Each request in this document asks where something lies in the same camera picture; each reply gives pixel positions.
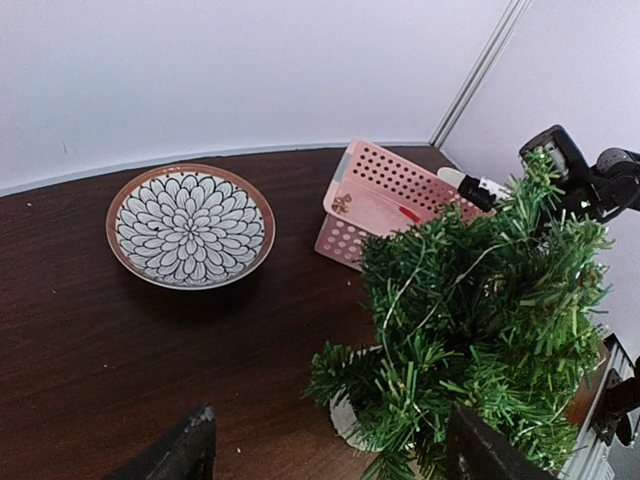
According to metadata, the white ceramic bowl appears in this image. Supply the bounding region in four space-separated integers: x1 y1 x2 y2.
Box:
437 167 466 189

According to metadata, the right aluminium frame post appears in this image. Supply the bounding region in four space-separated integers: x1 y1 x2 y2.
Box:
429 0 533 149

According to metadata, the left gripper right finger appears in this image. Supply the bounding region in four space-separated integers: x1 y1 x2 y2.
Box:
446 404 554 480

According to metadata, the flower pattern plate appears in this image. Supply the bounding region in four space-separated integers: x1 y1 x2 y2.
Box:
105 163 276 291

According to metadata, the pink plastic basket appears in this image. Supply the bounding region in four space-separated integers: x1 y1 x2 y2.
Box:
315 140 485 270

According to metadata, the small green christmas tree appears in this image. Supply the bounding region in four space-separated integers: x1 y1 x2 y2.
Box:
307 161 608 479

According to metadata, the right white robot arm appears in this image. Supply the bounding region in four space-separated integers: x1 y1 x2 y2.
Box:
519 124 639 231

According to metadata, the front aluminium rail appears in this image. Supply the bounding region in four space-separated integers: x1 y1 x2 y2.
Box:
557 334 639 479

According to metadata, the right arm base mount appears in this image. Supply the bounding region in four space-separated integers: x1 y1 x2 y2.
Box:
591 358 639 447

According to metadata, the red ribbon bow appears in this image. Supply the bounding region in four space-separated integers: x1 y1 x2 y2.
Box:
399 207 421 223

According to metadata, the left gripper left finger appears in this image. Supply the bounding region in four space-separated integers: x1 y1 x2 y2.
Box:
103 403 217 480

